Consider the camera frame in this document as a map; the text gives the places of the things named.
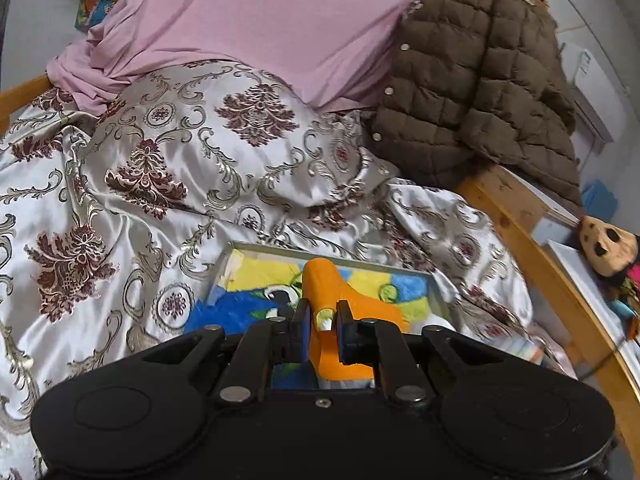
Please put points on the brown quilted puffer jacket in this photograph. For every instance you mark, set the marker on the brown quilted puffer jacket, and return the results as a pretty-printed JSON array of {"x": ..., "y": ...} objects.
[{"x": 473, "y": 82}]

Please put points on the striped colourful sock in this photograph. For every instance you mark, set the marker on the striped colourful sock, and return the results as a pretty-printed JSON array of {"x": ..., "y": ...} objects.
[{"x": 520, "y": 347}]

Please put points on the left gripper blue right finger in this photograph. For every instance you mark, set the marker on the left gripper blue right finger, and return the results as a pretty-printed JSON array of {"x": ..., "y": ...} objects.
[{"x": 355, "y": 338}]

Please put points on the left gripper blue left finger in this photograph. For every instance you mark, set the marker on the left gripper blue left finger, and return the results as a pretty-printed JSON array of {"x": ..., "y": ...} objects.
[{"x": 290, "y": 336}]

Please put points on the white shelf board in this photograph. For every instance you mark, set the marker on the white shelf board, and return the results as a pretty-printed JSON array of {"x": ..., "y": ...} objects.
[{"x": 557, "y": 230}]

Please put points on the wooden bed frame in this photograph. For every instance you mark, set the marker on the wooden bed frame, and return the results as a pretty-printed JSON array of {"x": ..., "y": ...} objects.
[{"x": 550, "y": 269}]

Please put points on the orange trimmed cloth bib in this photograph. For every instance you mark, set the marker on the orange trimmed cloth bib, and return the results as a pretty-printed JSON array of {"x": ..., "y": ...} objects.
[{"x": 334, "y": 299}]

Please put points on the white air conditioner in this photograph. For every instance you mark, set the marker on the white air conditioner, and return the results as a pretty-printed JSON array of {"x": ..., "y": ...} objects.
[{"x": 596, "y": 100}]

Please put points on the green box with cartoon cloth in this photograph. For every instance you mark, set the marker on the green box with cartoon cloth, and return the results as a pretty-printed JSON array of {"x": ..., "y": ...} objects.
[{"x": 251, "y": 284}]

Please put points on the floral satin bedspread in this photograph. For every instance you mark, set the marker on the floral satin bedspread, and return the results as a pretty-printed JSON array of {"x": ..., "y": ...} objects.
[{"x": 125, "y": 209}]

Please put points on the floral satin pillow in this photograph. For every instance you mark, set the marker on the floral satin pillow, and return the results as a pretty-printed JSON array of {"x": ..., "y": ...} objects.
[{"x": 212, "y": 136}]

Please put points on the pink hanging sheet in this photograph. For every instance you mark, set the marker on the pink hanging sheet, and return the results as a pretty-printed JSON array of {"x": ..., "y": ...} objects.
[{"x": 333, "y": 53}]

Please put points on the mouse plush toy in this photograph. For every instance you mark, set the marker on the mouse plush toy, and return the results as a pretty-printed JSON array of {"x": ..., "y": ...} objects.
[{"x": 613, "y": 255}]

